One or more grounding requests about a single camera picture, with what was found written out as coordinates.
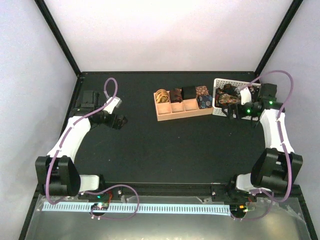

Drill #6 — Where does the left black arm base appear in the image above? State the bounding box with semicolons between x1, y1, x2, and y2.
78;184;124;202

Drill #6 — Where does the brown patterned rolled tie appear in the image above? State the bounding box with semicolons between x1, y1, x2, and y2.
195;85;209;97

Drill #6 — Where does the black frame post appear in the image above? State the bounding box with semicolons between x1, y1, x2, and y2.
254;0;303;77
34;0;82;77

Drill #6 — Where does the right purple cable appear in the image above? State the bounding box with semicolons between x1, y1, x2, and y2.
229;70;294;222

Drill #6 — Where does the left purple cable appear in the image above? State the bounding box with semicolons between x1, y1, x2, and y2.
44;77;140;221

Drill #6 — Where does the pile of patterned ties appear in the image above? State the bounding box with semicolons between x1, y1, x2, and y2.
214;83;261;108

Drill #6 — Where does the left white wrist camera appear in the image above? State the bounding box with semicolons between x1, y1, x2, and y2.
103;97;122;114

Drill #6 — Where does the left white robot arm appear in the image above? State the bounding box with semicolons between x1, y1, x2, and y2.
35;90;127;200

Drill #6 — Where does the blue patterned rolled tie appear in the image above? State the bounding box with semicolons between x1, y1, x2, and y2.
197;94;213;109

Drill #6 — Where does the yellow rolled tie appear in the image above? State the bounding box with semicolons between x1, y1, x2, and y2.
155;89;170;104

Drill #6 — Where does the black frame post left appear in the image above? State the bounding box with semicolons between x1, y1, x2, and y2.
34;0;82;77

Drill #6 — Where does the white plastic basket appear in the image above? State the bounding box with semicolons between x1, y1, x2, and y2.
212;78;259;121

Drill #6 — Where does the light blue slotted cable duct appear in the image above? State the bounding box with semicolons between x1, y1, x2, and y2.
42;202;231;216

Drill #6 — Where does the dark red rolled tie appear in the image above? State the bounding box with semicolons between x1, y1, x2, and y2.
169;88;183;103

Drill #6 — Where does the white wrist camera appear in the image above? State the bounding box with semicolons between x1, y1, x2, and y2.
103;97;122;114
239;87;252;105

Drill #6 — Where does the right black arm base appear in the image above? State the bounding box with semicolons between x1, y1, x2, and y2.
210;183;255;204

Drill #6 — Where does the black frame post right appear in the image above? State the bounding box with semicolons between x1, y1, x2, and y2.
254;0;303;77

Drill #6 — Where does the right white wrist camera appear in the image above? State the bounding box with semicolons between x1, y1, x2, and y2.
239;87;252;105

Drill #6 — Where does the purple cable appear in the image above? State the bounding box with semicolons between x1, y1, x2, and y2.
229;70;294;222
44;77;140;221

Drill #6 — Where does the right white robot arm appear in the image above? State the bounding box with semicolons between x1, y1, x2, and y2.
221;83;303;202

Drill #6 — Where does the wooden compartment tray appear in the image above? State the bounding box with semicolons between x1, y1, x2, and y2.
153;92;214;122

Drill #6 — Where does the black rolled tie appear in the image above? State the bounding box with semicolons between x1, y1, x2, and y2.
181;86;197;100

